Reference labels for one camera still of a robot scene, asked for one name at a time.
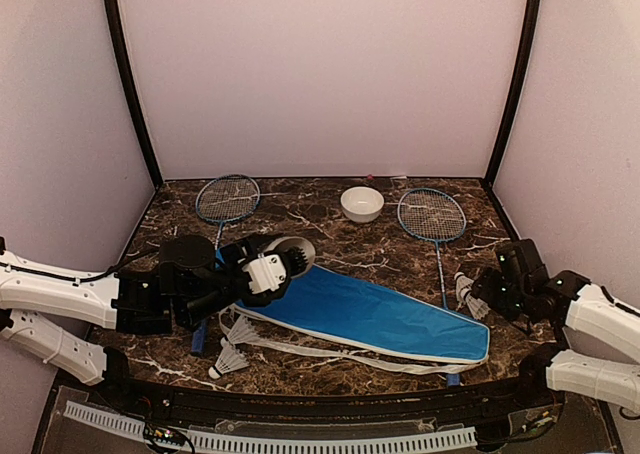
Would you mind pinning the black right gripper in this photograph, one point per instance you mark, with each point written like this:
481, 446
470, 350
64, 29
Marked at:
485, 288

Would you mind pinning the white shuttlecock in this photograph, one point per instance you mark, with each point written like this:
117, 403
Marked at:
463, 286
478, 308
229, 360
242, 332

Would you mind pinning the blue racket bag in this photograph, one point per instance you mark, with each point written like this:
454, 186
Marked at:
324, 304

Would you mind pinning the black vertical frame post right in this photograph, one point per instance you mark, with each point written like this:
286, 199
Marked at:
517, 82

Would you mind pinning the small circuit board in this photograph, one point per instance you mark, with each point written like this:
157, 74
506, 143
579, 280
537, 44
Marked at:
163, 436

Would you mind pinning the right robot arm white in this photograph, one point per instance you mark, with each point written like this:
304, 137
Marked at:
521, 286

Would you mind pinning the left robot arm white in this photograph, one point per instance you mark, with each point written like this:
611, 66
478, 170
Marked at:
191, 281

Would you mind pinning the white shuttlecock tube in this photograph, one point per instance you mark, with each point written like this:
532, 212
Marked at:
298, 252

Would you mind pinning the white cable duct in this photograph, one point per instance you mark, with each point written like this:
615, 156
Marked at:
275, 439

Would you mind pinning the blue badminton racket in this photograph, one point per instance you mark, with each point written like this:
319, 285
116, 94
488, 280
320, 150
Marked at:
434, 216
227, 199

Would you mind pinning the black vertical frame post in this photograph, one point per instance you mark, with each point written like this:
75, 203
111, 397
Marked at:
119, 47
517, 82

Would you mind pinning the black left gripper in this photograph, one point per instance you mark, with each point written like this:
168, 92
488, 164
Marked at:
247, 245

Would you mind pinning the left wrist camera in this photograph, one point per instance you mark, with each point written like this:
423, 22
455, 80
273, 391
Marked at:
267, 273

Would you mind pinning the left blue badminton racket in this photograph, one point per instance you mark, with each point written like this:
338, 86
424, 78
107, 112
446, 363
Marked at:
227, 199

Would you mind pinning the black vertical frame post left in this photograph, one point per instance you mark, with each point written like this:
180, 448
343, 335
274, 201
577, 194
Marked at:
119, 47

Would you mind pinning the white ceramic bowl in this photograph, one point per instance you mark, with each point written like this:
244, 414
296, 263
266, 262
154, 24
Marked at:
362, 204

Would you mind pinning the right blue badminton racket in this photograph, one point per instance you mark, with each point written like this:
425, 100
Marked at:
434, 216

